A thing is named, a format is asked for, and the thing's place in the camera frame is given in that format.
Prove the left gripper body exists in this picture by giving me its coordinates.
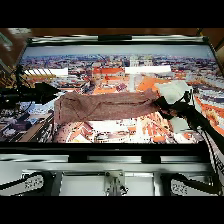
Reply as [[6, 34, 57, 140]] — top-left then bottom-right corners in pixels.
[[32, 82, 62, 105]]

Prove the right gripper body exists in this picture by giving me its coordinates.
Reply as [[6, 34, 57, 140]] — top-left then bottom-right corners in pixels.
[[155, 96, 182, 121]]

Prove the dusty pink shirt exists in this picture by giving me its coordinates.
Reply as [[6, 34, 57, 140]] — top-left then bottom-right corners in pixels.
[[53, 90, 161, 125]]

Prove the white garment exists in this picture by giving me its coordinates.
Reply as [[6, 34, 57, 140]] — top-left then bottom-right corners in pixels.
[[155, 80, 198, 135]]

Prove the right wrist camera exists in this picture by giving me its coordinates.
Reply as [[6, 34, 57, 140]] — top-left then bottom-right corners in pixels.
[[183, 90, 195, 108]]

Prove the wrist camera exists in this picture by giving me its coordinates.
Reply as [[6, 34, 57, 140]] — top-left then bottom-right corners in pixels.
[[183, 90, 195, 108], [14, 64, 27, 90]]

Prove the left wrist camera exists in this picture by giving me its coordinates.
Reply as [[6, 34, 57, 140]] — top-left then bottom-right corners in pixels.
[[14, 64, 27, 90]]

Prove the silver frame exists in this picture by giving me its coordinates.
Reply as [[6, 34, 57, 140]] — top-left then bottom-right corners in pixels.
[[0, 34, 224, 197]]

